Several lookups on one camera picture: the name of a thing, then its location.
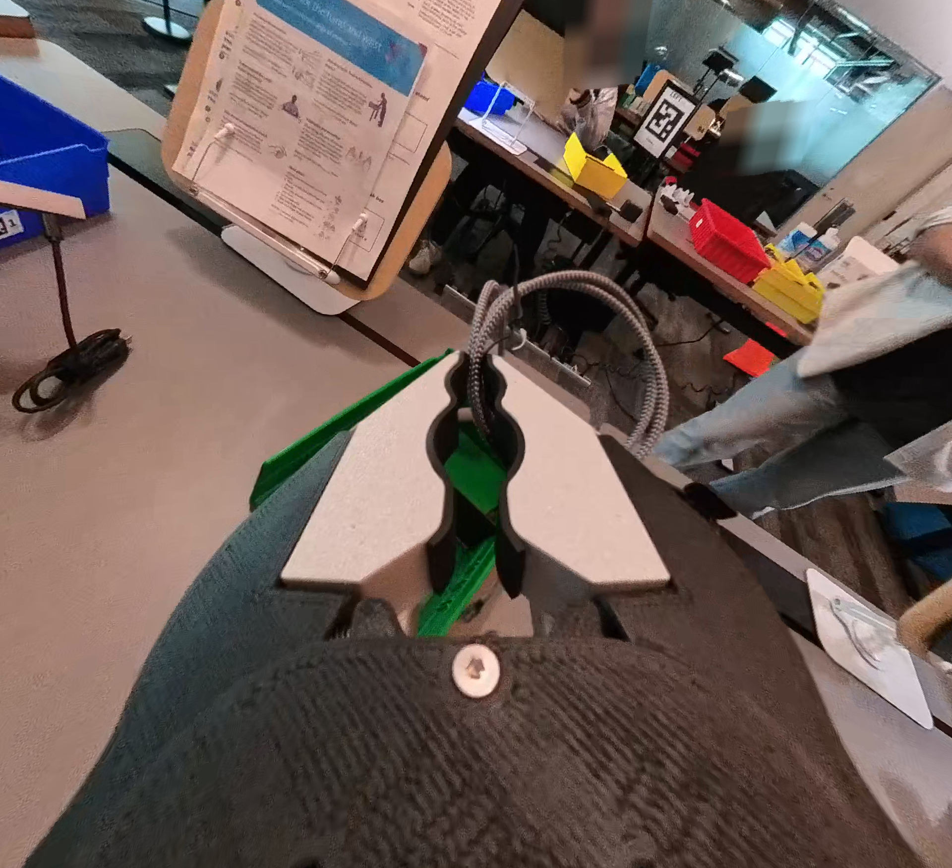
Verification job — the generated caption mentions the white cardboard box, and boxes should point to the white cardboard box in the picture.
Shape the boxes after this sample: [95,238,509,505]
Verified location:
[822,236,902,290]

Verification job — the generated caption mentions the red plastic bin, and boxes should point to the red plastic bin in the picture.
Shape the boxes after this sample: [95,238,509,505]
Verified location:
[689,198,773,286]

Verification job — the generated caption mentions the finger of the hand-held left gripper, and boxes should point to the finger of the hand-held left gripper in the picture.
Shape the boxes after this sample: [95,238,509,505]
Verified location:
[0,180,88,220]

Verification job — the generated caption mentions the wooden document stand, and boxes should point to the wooden document stand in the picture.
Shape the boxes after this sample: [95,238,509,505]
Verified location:
[805,567,952,731]
[162,0,555,302]

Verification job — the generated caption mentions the green plastic bin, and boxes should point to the green plastic bin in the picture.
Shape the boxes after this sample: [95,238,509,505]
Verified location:
[249,349,522,638]

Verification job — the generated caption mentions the black braided cable orange plugs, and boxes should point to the black braided cable orange plugs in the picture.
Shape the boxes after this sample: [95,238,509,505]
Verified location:
[11,213,135,414]

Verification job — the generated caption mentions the white stand base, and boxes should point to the white stand base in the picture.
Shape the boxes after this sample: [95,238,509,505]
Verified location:
[221,223,367,316]

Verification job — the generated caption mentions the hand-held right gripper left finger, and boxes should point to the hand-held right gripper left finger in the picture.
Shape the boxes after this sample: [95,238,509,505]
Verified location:
[281,353,470,591]

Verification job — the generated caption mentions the small blue plastic bin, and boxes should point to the small blue plastic bin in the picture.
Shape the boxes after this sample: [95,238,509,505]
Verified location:
[463,79,516,119]

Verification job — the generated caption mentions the framed tag sign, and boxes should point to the framed tag sign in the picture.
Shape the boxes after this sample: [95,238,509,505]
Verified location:
[632,79,702,160]

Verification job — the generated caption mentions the laminated exercise sheet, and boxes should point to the laminated exercise sheet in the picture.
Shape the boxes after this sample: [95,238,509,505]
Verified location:
[178,0,431,266]

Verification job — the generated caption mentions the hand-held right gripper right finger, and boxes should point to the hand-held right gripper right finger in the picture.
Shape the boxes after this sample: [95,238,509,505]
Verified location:
[482,355,672,599]

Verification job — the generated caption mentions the white power strip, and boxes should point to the white power strip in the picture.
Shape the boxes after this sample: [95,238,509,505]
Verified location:
[519,338,594,387]

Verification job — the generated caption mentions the grey braided cable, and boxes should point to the grey braided cable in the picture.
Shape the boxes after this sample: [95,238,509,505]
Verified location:
[467,270,672,457]

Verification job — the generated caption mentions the yellow plastic bin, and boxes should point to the yellow plastic bin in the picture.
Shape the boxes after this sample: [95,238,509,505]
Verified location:
[751,245,827,326]
[563,133,629,201]

